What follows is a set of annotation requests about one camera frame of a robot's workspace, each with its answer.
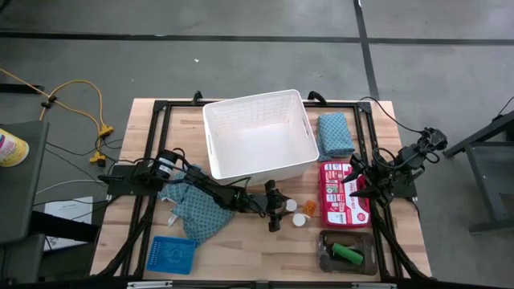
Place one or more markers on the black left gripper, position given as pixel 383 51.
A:
pixel 261 204

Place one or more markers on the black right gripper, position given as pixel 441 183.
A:
pixel 381 176

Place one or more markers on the blue patterned cloth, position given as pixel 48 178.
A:
pixel 335 136

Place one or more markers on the green cylindrical roll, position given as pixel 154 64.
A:
pixel 347 253

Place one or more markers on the blue patterned gown white ties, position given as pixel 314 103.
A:
pixel 197 212

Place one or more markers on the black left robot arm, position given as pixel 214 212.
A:
pixel 209 186

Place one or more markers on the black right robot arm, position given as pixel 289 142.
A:
pixel 413 154

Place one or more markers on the white perforated plastic basket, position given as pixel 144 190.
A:
pixel 261 144

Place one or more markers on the dark grey plastic bin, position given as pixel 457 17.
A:
pixel 369 267

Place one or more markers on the red first aid kit case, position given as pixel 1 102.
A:
pixel 341 200

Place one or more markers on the silver aluminium bar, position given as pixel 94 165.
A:
pixel 148 284
pixel 373 286

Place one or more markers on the black metal side table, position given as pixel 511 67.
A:
pixel 480 180

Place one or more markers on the blue plastic tray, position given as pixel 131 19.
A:
pixel 172 257

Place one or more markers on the white paper sheet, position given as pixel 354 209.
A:
pixel 68 208

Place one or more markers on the dark grey side cart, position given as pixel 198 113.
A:
pixel 20 180

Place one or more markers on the yellow white wipes canister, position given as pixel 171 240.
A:
pixel 12 148

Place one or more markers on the black floor bar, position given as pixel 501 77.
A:
pixel 20 88

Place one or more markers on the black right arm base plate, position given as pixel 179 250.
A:
pixel 405 188

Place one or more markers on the black aluminium table frame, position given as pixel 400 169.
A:
pixel 180 104

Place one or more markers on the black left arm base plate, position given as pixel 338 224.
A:
pixel 120 184

